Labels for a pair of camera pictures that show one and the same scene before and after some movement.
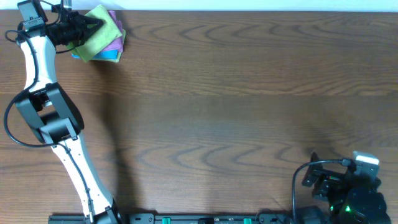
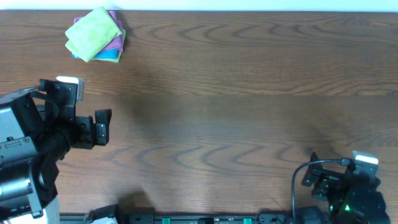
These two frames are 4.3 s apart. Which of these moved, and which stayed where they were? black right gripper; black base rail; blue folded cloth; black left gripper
Moved: black left gripper
Stayed: black base rail; black right gripper; blue folded cloth
